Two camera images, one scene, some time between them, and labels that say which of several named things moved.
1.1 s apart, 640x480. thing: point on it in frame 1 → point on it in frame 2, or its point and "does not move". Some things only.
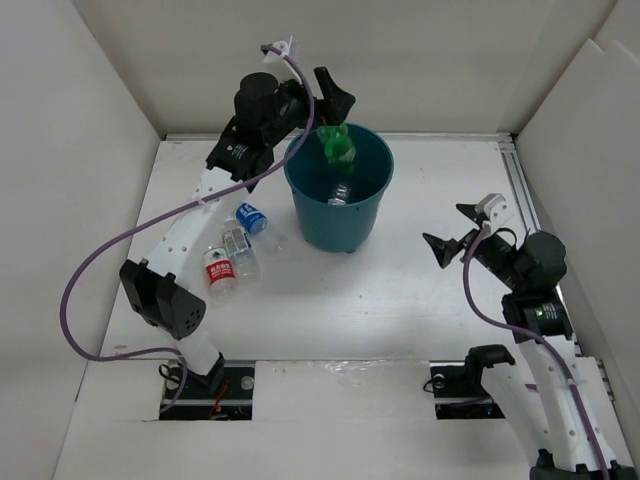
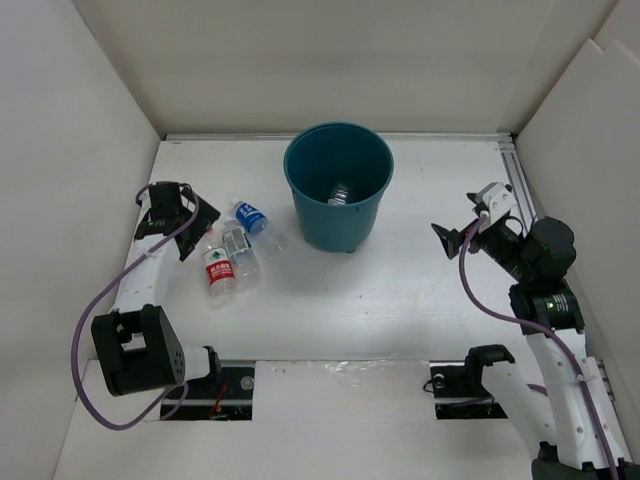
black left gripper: x=336 y=104 → x=202 y=222
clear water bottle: x=342 y=192 does not move
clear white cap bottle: x=245 y=266 does not move
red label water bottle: x=220 y=276 does not move
